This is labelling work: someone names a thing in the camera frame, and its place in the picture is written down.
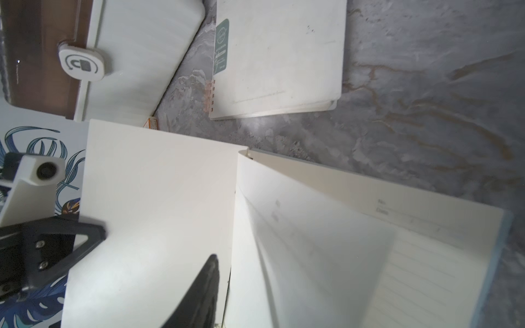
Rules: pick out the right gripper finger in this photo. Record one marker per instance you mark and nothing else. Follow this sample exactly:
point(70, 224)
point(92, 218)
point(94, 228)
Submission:
point(197, 308)

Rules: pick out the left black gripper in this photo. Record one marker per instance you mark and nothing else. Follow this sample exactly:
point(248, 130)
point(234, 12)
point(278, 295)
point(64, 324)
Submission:
point(41, 251)

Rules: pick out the large cream notebook blue label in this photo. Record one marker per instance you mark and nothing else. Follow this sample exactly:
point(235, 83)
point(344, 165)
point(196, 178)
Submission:
point(297, 244)

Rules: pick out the cream spiral notebook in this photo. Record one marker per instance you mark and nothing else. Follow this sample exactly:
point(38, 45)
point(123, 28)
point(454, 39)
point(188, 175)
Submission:
point(277, 57)

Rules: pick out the small card on table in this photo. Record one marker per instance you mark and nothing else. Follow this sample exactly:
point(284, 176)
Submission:
point(151, 123)

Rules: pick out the brown lid storage box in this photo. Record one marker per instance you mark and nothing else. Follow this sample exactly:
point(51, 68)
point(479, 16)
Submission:
point(94, 60)

